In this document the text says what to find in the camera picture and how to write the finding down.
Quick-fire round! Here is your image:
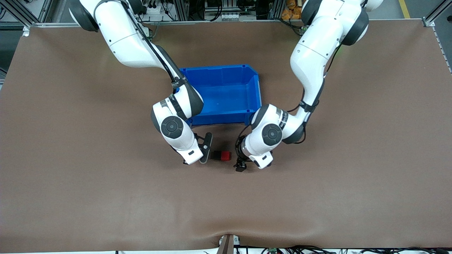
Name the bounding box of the blue plastic storage bin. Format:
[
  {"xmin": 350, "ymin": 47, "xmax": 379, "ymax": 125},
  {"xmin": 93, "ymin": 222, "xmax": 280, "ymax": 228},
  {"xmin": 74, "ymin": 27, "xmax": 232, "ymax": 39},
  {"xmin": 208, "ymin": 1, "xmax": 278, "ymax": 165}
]
[{"xmin": 176, "ymin": 64, "xmax": 263, "ymax": 127}]

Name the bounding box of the metal table clamp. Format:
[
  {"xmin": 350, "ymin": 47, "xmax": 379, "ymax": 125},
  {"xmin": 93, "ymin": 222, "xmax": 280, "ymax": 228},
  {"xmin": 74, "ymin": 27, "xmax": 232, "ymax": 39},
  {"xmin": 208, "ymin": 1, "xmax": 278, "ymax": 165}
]
[{"xmin": 218, "ymin": 234, "xmax": 241, "ymax": 254}]

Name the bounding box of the brown table mat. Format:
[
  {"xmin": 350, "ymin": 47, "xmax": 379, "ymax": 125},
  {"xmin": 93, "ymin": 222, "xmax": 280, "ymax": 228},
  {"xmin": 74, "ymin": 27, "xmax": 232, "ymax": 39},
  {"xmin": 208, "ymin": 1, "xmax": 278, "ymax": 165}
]
[{"xmin": 0, "ymin": 19, "xmax": 452, "ymax": 253}]

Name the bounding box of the orange snack bags pile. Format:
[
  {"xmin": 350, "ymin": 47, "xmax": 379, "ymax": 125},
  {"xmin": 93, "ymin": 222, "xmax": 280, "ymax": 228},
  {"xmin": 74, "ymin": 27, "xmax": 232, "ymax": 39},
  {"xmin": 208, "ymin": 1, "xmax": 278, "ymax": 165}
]
[{"xmin": 281, "ymin": 0, "xmax": 304, "ymax": 20}]

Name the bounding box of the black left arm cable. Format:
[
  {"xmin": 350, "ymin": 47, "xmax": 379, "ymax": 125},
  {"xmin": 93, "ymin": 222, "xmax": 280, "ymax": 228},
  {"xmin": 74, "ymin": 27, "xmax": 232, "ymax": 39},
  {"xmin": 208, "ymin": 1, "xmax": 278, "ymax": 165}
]
[{"xmin": 234, "ymin": 42, "xmax": 341, "ymax": 162}]

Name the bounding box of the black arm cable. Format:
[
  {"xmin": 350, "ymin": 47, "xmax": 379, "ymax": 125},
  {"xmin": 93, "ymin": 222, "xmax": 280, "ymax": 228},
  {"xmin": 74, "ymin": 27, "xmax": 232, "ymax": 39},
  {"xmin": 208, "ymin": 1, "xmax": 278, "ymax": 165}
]
[
  {"xmin": 234, "ymin": 42, "xmax": 341, "ymax": 162},
  {"xmin": 118, "ymin": 0, "xmax": 188, "ymax": 89}
]

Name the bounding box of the black cable bundle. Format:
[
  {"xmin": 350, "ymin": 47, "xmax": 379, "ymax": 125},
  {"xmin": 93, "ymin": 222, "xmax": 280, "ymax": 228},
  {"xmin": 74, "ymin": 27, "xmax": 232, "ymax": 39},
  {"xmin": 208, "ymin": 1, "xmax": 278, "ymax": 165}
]
[{"xmin": 261, "ymin": 245, "xmax": 452, "ymax": 254}]

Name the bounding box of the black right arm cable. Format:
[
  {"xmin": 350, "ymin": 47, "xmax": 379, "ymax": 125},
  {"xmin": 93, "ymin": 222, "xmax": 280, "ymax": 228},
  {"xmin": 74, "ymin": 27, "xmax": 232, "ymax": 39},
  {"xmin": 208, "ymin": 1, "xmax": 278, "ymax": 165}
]
[{"xmin": 118, "ymin": 0, "xmax": 188, "ymax": 89}]

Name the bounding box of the aluminium table edge rail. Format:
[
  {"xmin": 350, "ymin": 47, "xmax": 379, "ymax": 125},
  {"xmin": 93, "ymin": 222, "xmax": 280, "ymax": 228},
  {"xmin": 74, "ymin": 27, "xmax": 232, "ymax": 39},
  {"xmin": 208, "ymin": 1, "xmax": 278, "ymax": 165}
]
[{"xmin": 23, "ymin": 19, "xmax": 435, "ymax": 27}]

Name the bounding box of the aluminium frame post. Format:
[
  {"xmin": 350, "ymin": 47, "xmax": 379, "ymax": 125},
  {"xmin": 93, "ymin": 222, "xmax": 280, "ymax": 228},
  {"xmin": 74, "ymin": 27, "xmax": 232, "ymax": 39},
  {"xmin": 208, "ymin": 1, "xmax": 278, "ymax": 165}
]
[
  {"xmin": 422, "ymin": 0, "xmax": 452, "ymax": 27},
  {"xmin": 0, "ymin": 0, "xmax": 46, "ymax": 36}
]

